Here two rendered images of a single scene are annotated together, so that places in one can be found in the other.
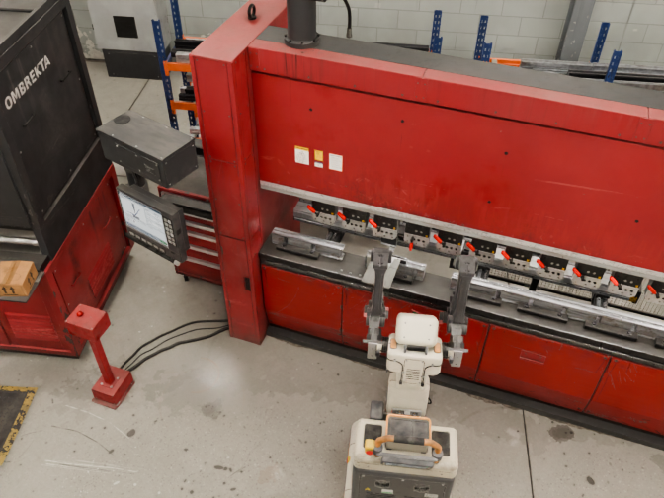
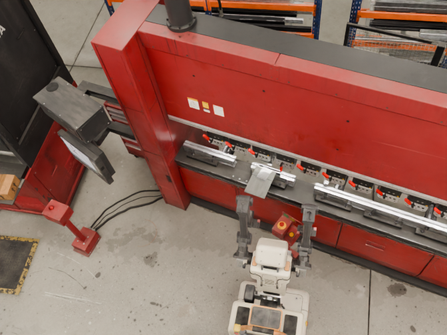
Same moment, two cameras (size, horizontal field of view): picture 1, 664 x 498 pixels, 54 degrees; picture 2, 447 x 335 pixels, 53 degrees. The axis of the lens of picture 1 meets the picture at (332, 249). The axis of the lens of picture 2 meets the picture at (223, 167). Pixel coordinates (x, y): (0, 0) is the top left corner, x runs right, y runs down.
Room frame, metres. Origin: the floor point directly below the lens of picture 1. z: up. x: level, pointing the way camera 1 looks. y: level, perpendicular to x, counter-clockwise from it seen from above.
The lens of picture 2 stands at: (1.06, -0.53, 4.24)
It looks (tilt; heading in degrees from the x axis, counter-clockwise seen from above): 58 degrees down; 15
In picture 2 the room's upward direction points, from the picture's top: 11 degrees counter-clockwise
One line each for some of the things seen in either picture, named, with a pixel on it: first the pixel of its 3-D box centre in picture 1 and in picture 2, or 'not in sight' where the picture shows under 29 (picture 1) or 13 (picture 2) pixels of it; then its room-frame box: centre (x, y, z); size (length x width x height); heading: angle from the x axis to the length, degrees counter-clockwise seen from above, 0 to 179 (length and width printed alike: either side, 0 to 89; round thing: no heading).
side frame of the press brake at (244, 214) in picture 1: (258, 188); (172, 110); (3.53, 0.51, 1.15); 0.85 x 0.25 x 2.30; 161
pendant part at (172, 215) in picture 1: (155, 220); (88, 154); (2.87, 1.02, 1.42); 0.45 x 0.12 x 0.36; 56
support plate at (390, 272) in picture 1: (380, 270); (260, 182); (2.91, -0.31, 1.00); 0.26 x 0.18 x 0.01; 161
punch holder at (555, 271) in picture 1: (552, 263); (390, 190); (2.73, -1.28, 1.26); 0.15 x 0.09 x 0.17; 71
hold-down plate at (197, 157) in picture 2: (297, 250); (202, 159); (3.19, 0.23, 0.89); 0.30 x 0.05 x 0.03; 71
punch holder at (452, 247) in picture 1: (451, 238); (311, 165); (2.92, -0.71, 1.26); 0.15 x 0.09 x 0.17; 71
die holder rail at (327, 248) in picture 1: (307, 243); (209, 153); (3.23, 0.16, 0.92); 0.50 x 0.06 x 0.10; 71
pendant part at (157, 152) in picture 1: (157, 195); (88, 136); (2.97, 1.01, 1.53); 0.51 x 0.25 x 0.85; 56
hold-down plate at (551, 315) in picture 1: (541, 312); (382, 219); (2.67, -1.29, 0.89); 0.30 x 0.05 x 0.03; 71
